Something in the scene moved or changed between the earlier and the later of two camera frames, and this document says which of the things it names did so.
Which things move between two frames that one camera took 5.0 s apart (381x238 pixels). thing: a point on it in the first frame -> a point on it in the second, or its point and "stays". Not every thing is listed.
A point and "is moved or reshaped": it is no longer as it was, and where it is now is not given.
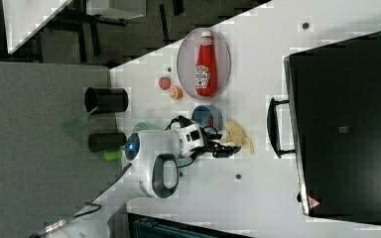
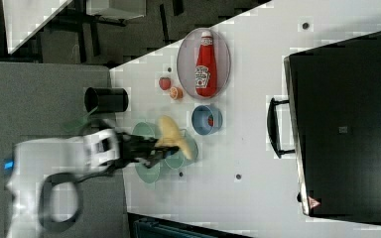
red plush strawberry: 164,82 stays
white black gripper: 192,136 -> 107,148
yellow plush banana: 236,135 is moved or reshaped
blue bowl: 206,115 stays
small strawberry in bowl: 210,120 stays
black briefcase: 342,123 stays
